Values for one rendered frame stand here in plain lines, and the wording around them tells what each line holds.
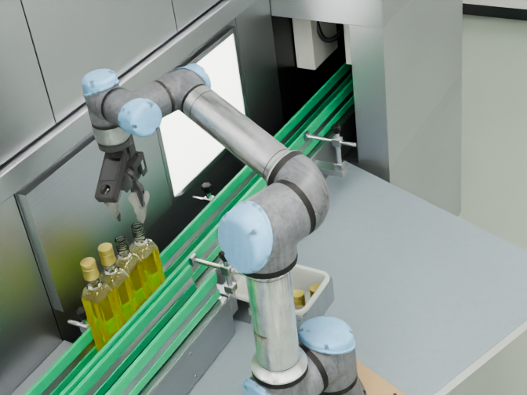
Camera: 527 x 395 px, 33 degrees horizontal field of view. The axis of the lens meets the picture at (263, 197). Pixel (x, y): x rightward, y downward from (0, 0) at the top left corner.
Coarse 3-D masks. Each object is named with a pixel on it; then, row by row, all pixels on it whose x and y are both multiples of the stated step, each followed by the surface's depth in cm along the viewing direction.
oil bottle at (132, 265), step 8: (136, 256) 212; (120, 264) 210; (128, 264) 210; (136, 264) 212; (128, 272) 210; (136, 272) 213; (144, 272) 216; (136, 280) 213; (144, 280) 216; (136, 288) 214; (144, 288) 217; (136, 296) 215; (144, 296) 218; (136, 304) 216
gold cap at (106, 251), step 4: (104, 244) 205; (108, 244) 204; (100, 248) 203; (104, 248) 203; (108, 248) 203; (112, 248) 204; (100, 252) 203; (104, 252) 203; (108, 252) 203; (112, 252) 204; (100, 256) 204; (104, 256) 203; (108, 256) 203; (112, 256) 204; (100, 260) 205; (104, 260) 204; (108, 260) 204; (112, 260) 205; (116, 260) 206; (104, 264) 205; (108, 264) 204; (112, 264) 205
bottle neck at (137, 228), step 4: (132, 224) 213; (136, 224) 214; (140, 224) 213; (132, 228) 212; (136, 228) 212; (140, 228) 212; (136, 232) 212; (140, 232) 213; (144, 232) 214; (136, 236) 213; (140, 236) 213; (144, 236) 214; (136, 240) 214; (140, 240) 214; (144, 240) 214; (136, 244) 214; (140, 244) 214
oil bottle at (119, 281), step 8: (104, 272) 207; (120, 272) 207; (104, 280) 207; (112, 280) 206; (120, 280) 207; (128, 280) 209; (112, 288) 206; (120, 288) 207; (128, 288) 210; (120, 296) 208; (128, 296) 211; (120, 304) 209; (128, 304) 211; (120, 312) 210; (128, 312) 212
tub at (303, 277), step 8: (296, 264) 242; (296, 272) 242; (304, 272) 240; (312, 272) 239; (320, 272) 238; (240, 280) 239; (296, 280) 243; (304, 280) 242; (312, 280) 240; (320, 280) 239; (328, 280) 235; (240, 288) 238; (296, 288) 244; (304, 288) 243; (320, 288) 232; (240, 296) 233; (248, 296) 233; (304, 296) 241; (312, 296) 230; (312, 304) 229; (296, 312) 226; (304, 312) 226
